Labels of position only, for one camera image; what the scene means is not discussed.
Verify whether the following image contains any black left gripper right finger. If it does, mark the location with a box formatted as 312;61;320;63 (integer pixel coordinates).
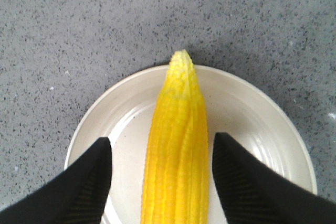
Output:
213;133;335;223

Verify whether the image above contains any beige round plate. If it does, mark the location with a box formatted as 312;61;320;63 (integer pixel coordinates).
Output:
65;65;317;223

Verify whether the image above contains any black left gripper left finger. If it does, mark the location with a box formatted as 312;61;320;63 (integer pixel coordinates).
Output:
1;137;112;223

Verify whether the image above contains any yellow corn cob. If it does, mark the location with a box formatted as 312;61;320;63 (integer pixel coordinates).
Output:
141;50;210;223

